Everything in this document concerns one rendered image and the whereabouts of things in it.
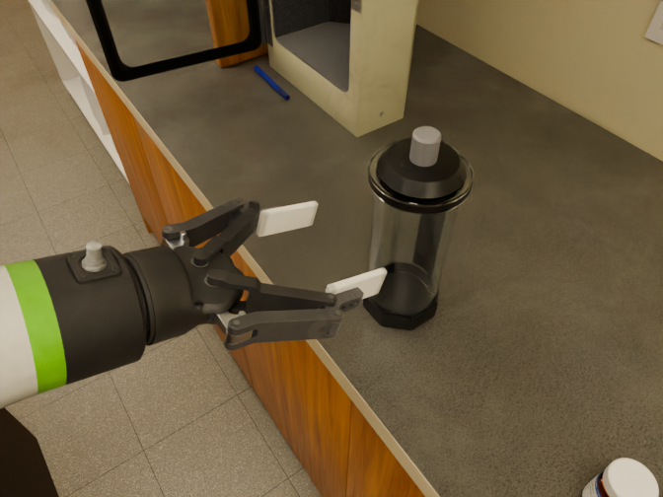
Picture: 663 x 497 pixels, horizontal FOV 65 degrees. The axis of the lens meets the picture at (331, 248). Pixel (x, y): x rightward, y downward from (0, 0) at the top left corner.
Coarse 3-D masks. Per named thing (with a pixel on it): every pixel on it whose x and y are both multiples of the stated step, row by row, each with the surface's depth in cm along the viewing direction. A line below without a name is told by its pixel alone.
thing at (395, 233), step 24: (384, 192) 51; (456, 192) 51; (384, 216) 54; (408, 216) 52; (432, 216) 52; (384, 240) 57; (408, 240) 55; (432, 240) 55; (384, 264) 59; (408, 264) 58; (432, 264) 58; (384, 288) 62; (408, 288) 61; (432, 288) 62; (408, 312) 64
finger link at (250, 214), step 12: (252, 204) 52; (240, 216) 50; (252, 216) 51; (228, 228) 48; (240, 228) 49; (216, 240) 46; (228, 240) 47; (240, 240) 50; (204, 252) 44; (216, 252) 45; (228, 252) 48; (204, 264) 44
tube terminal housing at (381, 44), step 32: (384, 0) 79; (416, 0) 83; (352, 32) 82; (384, 32) 83; (288, 64) 105; (352, 64) 86; (384, 64) 87; (320, 96) 100; (352, 96) 90; (384, 96) 92; (352, 128) 95
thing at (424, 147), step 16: (416, 128) 51; (432, 128) 51; (400, 144) 54; (416, 144) 50; (432, 144) 49; (384, 160) 53; (400, 160) 52; (416, 160) 51; (432, 160) 51; (448, 160) 52; (384, 176) 52; (400, 176) 50; (416, 176) 50; (432, 176) 50; (448, 176) 50; (464, 176) 52; (400, 192) 51; (416, 192) 50; (432, 192) 50; (448, 192) 50
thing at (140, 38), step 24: (120, 0) 89; (144, 0) 91; (168, 0) 93; (192, 0) 95; (216, 0) 97; (240, 0) 99; (120, 24) 91; (144, 24) 93; (168, 24) 95; (192, 24) 97; (216, 24) 100; (240, 24) 102; (120, 48) 94; (144, 48) 96; (168, 48) 98; (192, 48) 101
